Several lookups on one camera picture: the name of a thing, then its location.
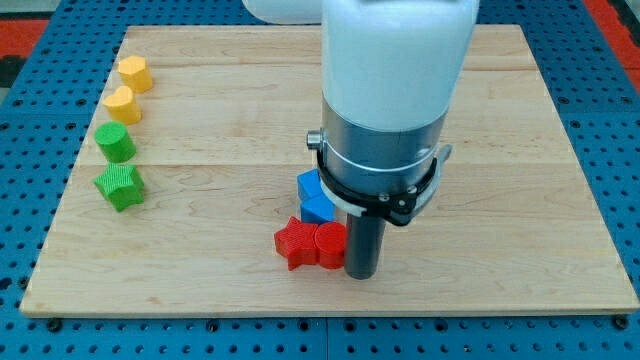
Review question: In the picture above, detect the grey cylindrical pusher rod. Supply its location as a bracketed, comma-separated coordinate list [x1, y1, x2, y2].
[344, 215, 386, 280]

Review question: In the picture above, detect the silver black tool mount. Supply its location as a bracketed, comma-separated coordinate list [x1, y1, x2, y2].
[308, 102, 452, 226]

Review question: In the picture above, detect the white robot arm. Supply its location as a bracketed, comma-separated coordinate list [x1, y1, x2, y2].
[243, 0, 479, 280]

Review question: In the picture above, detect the blue triangle block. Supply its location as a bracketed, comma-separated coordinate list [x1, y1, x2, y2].
[300, 195, 334, 224]

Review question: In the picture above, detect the blue cube block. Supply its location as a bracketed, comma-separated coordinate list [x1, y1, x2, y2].
[296, 169, 322, 202]

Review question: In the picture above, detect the red cylinder block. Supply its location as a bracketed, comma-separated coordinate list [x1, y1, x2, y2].
[314, 222, 346, 269]

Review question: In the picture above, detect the red star block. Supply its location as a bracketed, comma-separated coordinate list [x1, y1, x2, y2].
[274, 216, 319, 271]

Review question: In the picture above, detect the wooden board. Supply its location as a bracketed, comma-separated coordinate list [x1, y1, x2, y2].
[19, 24, 640, 319]

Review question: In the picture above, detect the green star block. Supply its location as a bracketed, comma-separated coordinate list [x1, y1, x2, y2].
[94, 163, 144, 212]

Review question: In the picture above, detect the yellow heart block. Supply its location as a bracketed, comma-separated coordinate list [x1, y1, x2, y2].
[103, 85, 142, 125]

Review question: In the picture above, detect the yellow hexagon block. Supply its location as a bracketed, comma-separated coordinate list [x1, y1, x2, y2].
[118, 55, 153, 93]

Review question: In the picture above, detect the green cylinder block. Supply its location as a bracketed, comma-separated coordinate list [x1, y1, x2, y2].
[94, 121, 136, 163]

